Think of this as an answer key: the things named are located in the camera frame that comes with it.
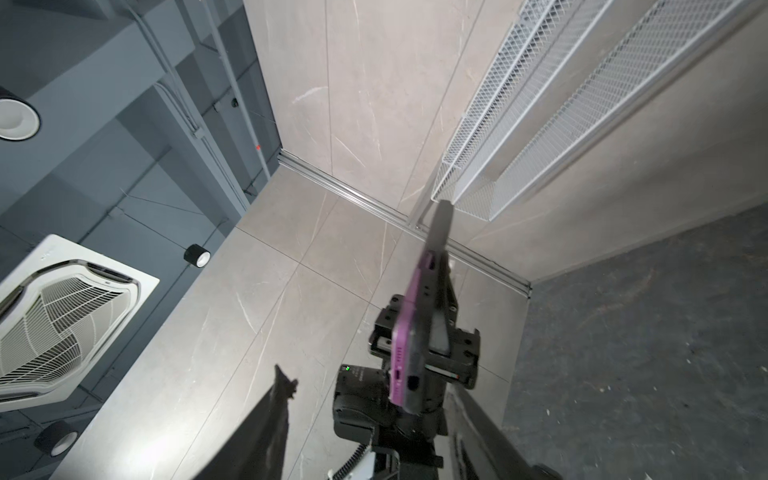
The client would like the white ceiling air conditioner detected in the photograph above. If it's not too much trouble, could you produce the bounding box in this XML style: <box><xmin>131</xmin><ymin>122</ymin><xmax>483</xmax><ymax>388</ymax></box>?
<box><xmin>1</xmin><ymin>234</ymin><xmax>159</xmax><ymax>412</ymax></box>

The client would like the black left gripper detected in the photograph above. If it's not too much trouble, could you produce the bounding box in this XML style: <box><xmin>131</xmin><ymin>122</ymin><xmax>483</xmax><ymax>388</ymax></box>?
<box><xmin>368</xmin><ymin>287</ymin><xmax>480</xmax><ymax>390</ymax></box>

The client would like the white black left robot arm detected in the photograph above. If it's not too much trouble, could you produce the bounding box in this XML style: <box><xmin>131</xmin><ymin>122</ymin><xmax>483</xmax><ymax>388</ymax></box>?
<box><xmin>332</xmin><ymin>295</ymin><xmax>452</xmax><ymax>479</ymax></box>

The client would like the black pad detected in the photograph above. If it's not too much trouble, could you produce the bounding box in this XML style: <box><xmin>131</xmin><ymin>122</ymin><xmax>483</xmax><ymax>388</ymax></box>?
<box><xmin>389</xmin><ymin>200</ymin><xmax>454</xmax><ymax>415</ymax></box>

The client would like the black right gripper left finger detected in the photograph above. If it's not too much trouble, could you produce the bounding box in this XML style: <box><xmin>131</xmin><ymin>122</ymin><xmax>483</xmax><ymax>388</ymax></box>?
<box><xmin>195</xmin><ymin>365</ymin><xmax>298</xmax><ymax>480</ymax></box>

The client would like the round ceiling spotlight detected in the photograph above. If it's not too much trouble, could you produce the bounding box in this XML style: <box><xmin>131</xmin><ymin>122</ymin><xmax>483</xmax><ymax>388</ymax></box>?
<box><xmin>0</xmin><ymin>87</ymin><xmax>42</xmax><ymax>142</ymax></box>

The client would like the white wire mesh basket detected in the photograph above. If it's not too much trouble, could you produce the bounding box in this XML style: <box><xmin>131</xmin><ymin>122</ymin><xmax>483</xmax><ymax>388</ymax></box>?
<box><xmin>430</xmin><ymin>1</ymin><xmax>766</xmax><ymax>221</ymax></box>

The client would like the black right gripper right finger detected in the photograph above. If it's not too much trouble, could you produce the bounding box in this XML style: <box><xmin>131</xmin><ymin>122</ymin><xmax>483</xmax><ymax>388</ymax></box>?
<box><xmin>443</xmin><ymin>384</ymin><xmax>562</xmax><ymax>480</ymax></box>

